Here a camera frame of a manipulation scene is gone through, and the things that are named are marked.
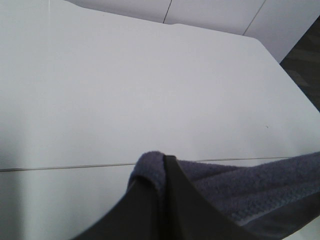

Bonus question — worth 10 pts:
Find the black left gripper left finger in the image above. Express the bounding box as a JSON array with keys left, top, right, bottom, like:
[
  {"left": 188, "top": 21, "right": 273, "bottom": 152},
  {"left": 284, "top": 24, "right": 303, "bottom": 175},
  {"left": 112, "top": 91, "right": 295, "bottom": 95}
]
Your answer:
[{"left": 74, "top": 181, "right": 163, "bottom": 240}]

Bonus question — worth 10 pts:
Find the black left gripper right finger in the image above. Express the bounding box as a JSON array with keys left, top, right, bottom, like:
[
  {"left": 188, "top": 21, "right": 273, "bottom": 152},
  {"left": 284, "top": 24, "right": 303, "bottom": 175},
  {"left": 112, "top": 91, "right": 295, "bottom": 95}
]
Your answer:
[{"left": 164, "top": 155, "right": 320, "bottom": 240}]

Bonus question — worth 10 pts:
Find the dark blue-grey towel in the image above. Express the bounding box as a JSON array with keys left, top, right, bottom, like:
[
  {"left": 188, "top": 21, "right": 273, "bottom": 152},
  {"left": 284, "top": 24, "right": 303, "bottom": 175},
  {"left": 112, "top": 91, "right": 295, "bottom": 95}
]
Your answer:
[{"left": 128, "top": 150, "right": 320, "bottom": 228}]

